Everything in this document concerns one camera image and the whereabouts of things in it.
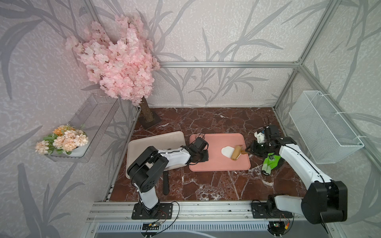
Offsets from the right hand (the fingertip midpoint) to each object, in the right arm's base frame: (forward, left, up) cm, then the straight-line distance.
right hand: (247, 149), depth 84 cm
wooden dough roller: (+2, +5, -7) cm, 8 cm away
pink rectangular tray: (-3, +16, -10) cm, 19 cm away
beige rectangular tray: (+12, +48, -10) cm, 50 cm away
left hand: (0, +23, -10) cm, 25 cm away
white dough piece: (+4, +10, -10) cm, 15 cm away
